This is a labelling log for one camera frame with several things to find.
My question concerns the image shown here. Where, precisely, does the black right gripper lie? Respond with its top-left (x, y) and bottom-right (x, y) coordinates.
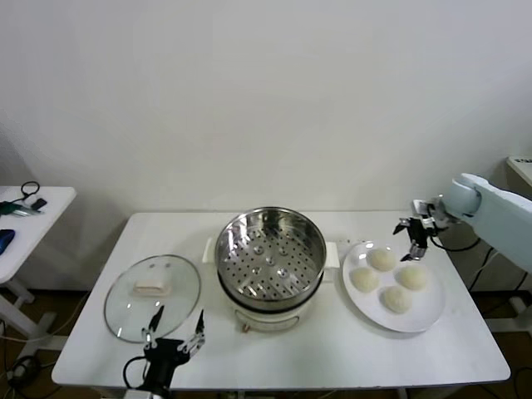
top-left (393, 216), bottom-right (431, 263)

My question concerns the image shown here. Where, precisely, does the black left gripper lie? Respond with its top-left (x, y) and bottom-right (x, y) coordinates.
top-left (142, 305), bottom-right (206, 391)

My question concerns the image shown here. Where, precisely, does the white steamed baozi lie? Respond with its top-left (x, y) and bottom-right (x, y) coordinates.
top-left (350, 267), bottom-right (380, 293)
top-left (367, 248), bottom-right (397, 271)
top-left (381, 285), bottom-right (412, 313)
top-left (397, 265), bottom-right (429, 291)

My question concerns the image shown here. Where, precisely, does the glass lid with white handle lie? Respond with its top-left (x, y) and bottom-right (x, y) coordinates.
top-left (103, 254), bottom-right (202, 344)

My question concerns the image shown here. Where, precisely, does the perforated steel steamer basket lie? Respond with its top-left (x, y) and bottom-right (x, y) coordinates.
top-left (214, 206), bottom-right (328, 303)

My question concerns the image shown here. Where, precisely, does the white round plate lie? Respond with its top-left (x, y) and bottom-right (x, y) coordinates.
top-left (341, 240), bottom-right (446, 333)

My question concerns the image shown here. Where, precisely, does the white electric cooking pot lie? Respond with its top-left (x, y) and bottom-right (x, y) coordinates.
top-left (202, 236), bottom-right (340, 333)

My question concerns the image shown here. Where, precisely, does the white cabinet with label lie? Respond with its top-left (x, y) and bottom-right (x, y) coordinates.
top-left (505, 155), bottom-right (532, 190)

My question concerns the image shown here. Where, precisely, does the white side table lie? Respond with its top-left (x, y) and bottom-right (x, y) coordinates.
top-left (0, 185), bottom-right (77, 346)

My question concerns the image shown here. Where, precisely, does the blue object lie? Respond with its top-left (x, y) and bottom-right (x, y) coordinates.
top-left (0, 228), bottom-right (17, 255)

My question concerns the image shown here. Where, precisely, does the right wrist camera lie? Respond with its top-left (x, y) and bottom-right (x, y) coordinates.
top-left (411, 199), bottom-right (436, 218)

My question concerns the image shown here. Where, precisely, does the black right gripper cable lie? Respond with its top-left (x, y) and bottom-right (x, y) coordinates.
top-left (430, 232), bottom-right (483, 253)

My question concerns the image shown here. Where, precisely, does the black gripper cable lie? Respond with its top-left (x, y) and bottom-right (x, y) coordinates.
top-left (430, 232), bottom-right (483, 253)
top-left (122, 355), bottom-right (150, 390)

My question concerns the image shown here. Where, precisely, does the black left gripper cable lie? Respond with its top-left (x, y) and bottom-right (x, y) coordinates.
top-left (122, 355), bottom-right (150, 390)

